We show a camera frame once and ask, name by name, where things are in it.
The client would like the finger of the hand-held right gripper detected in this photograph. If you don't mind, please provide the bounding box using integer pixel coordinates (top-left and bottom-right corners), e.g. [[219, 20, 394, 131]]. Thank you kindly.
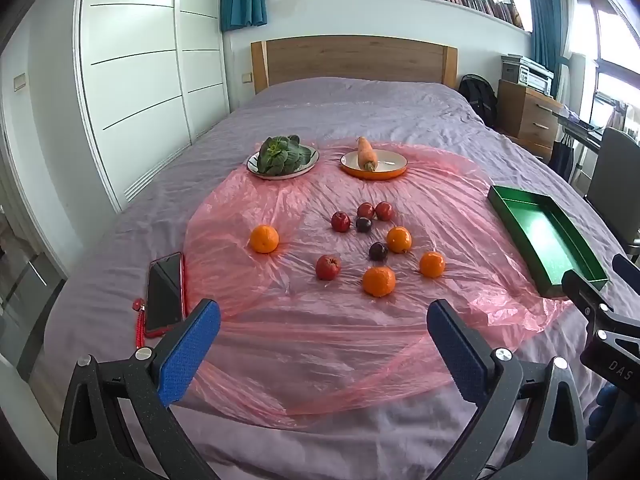
[[612, 253, 640, 286], [561, 269, 640, 335]]

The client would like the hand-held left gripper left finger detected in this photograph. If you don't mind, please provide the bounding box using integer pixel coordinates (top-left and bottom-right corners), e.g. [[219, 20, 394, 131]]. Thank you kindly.
[[57, 298, 222, 480]]

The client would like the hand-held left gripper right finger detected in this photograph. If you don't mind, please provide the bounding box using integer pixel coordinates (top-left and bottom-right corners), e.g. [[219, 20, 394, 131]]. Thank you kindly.
[[426, 298, 588, 480]]

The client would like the green tray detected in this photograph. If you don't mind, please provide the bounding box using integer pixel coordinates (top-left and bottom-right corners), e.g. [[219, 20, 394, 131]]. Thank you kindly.
[[487, 184, 610, 299]]

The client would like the orange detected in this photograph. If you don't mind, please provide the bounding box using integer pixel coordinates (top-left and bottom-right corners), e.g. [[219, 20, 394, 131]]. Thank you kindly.
[[250, 224, 280, 254], [419, 251, 446, 279], [386, 226, 413, 254], [362, 265, 396, 298]]

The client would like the person's right hand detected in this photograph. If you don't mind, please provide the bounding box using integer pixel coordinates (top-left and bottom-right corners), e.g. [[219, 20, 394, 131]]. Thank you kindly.
[[586, 385, 640, 443]]

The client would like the red phone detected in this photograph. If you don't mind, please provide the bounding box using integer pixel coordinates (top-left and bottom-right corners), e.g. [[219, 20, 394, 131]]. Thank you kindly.
[[144, 251, 187, 338]]

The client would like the grey chair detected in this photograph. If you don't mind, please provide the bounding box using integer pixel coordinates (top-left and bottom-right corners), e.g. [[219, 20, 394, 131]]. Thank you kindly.
[[585, 127, 640, 261]]

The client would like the pink plastic sheet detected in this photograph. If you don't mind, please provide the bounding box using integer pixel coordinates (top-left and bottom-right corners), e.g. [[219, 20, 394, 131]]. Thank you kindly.
[[182, 141, 573, 416]]

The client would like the dark tote bag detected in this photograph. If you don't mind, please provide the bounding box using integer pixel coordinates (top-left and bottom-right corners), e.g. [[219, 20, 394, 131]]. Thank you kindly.
[[549, 140, 576, 182]]

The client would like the grey desk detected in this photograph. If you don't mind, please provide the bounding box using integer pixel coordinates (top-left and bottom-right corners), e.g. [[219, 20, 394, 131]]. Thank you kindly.
[[552, 105, 608, 153]]

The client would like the wooden drawer cabinet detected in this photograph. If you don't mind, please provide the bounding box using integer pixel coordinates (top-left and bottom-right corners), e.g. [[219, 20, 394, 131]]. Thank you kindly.
[[496, 79, 563, 156]]

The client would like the orange plate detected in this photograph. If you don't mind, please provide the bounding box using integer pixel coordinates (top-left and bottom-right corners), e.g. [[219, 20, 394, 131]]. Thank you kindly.
[[340, 150, 408, 180]]

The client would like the bok choy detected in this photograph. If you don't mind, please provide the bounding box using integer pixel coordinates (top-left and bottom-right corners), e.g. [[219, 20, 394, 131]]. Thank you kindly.
[[256, 135, 313, 177]]

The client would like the black backpack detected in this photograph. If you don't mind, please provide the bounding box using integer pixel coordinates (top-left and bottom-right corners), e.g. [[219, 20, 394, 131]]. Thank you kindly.
[[457, 74, 499, 128]]

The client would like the white printer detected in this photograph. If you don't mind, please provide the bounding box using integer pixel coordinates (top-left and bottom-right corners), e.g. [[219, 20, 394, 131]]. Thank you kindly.
[[501, 54, 555, 97]]

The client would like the carrot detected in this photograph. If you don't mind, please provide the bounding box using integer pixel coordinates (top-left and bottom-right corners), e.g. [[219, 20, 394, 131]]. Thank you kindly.
[[356, 136, 378, 172]]

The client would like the white plate with green rim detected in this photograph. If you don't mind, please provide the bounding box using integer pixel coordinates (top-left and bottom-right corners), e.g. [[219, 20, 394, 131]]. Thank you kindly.
[[246, 146, 321, 180]]

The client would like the window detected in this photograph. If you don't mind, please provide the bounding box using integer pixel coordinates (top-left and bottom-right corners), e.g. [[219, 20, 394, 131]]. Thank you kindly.
[[575, 0, 640, 111]]

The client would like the white wardrobe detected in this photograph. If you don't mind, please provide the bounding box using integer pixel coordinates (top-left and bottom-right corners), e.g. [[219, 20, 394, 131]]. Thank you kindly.
[[75, 0, 231, 211]]

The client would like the wooden headboard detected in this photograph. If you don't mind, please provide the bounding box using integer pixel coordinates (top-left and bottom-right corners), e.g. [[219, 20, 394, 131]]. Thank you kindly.
[[250, 35, 458, 96]]

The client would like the red lanyard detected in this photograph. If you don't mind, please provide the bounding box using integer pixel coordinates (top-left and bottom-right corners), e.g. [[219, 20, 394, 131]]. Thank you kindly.
[[132, 299, 148, 348]]

